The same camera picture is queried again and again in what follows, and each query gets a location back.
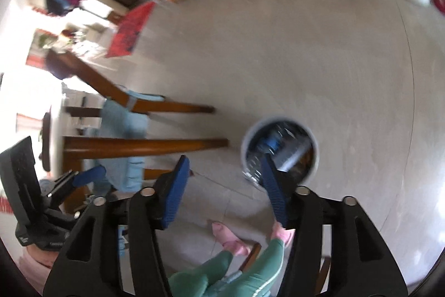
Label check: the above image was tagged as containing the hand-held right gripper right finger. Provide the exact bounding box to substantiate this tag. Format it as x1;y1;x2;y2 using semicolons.
261;155;408;297

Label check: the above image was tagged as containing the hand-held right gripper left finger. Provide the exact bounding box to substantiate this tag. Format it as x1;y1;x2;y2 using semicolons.
42;154;191;297

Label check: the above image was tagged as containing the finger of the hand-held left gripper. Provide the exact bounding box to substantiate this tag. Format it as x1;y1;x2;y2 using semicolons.
47;165;107;205

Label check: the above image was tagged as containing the grey round trash bin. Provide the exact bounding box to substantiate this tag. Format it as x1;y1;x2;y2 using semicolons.
241;114;320;190

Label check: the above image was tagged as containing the person's left forearm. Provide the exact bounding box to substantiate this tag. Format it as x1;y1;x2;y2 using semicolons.
17;244;57;285

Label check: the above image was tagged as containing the clear crushed plastic bottle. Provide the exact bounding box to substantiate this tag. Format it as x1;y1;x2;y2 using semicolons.
243;151;265;183

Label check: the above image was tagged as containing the pink slipper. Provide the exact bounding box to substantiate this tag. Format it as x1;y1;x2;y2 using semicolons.
211;220;251;256
272;222;296;246

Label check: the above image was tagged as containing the blue label plastic bottle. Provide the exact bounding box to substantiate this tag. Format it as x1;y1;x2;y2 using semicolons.
257;123;300;153

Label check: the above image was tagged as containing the dark wooden chair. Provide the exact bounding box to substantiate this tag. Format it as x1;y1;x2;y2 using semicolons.
45;50;230;210

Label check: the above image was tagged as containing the light blue cloth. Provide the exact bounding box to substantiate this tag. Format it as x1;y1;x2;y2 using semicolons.
81;92;165;194

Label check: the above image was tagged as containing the wooden stool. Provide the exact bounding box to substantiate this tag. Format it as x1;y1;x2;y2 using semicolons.
240;243;332;285

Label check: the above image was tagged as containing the person's left leg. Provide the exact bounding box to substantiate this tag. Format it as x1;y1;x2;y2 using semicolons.
169;250;233;297

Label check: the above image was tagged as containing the potted plant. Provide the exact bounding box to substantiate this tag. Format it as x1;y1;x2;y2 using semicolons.
35;28;79;52

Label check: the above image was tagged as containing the red floor mat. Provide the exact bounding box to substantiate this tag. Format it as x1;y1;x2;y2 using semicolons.
105;1;156;58

